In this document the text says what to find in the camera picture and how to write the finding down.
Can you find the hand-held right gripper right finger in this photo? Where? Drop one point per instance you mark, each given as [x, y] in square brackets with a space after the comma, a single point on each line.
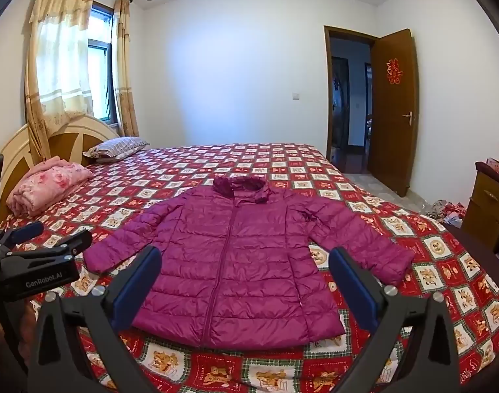
[351, 286]

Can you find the brown wooden door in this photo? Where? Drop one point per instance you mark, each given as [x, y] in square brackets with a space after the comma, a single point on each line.
[392, 131]

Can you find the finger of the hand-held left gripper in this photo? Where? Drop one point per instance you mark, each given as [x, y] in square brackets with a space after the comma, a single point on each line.
[69, 245]
[26, 231]

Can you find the wooden headboard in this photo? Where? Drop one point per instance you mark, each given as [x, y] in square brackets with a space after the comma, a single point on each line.
[69, 135]

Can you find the striped pillow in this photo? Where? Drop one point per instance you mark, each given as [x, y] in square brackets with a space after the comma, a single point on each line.
[118, 147]

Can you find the brown door frame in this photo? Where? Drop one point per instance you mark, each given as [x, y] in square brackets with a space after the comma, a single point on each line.
[327, 90]

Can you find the bed with bear-print bedspread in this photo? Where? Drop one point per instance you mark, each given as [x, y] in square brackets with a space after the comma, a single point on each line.
[274, 163]

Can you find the folded pink floral blanket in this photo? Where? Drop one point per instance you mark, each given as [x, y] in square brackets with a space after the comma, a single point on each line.
[49, 184]

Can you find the red paper door decoration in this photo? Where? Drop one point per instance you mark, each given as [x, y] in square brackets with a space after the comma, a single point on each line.
[393, 70]

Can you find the wooden cabinet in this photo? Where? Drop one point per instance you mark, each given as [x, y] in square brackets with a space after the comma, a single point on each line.
[486, 200]

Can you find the narrow yellow patterned curtain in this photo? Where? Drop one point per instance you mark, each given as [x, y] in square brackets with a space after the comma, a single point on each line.
[124, 69]

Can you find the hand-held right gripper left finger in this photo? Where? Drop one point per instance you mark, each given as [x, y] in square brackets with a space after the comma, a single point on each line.
[137, 294]

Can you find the wide yellow patterned curtain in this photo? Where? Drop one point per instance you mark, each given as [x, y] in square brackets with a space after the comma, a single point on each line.
[57, 49]

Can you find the magenta puffer jacket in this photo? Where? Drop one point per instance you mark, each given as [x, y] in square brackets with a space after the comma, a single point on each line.
[241, 262]

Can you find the window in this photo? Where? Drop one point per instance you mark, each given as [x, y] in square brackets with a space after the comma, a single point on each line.
[99, 77]

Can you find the pile of colourful cloths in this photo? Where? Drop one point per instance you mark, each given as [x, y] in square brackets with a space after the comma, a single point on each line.
[443, 211]

